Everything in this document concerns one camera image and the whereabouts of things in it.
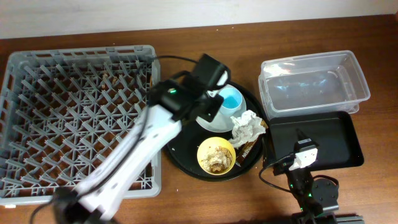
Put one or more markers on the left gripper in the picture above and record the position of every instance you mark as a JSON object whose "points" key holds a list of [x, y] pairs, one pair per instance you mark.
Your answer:
{"points": [[210, 107]]}

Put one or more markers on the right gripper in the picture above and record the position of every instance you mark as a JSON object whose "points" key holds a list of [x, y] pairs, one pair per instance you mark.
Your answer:
{"points": [[300, 149]]}

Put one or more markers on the blue plastic cup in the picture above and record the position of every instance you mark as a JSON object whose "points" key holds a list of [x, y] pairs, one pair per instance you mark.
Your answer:
{"points": [[233, 100]]}

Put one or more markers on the white paper napkin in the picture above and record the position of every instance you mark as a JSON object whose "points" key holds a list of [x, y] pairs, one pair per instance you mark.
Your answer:
{"points": [[246, 128]]}

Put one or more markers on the brown Nescafe sachet wrapper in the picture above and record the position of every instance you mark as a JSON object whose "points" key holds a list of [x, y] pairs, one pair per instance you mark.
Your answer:
{"points": [[246, 149]]}

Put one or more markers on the yellow bowl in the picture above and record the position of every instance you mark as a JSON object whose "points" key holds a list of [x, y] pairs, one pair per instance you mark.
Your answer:
{"points": [[214, 142]]}

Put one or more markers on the food scraps rice and shells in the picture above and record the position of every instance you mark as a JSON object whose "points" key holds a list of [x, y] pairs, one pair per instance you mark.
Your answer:
{"points": [[216, 159]]}

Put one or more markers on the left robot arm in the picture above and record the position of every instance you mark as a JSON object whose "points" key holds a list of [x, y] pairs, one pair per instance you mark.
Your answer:
{"points": [[183, 97]]}

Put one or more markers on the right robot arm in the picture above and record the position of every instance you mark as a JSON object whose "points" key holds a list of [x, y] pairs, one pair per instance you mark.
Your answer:
{"points": [[316, 195]]}

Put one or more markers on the grey plastic dishwasher rack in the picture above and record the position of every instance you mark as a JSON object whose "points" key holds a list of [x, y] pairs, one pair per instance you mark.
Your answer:
{"points": [[64, 111]]}

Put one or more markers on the black rectangular tray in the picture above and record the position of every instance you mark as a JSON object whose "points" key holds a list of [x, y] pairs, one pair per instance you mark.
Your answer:
{"points": [[338, 145]]}

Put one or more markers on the grey round plate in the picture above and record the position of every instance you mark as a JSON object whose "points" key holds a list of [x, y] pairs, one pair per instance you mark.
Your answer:
{"points": [[221, 123]]}

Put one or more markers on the clear plastic bin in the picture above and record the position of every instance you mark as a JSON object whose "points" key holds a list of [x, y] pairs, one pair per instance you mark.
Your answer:
{"points": [[313, 83]]}

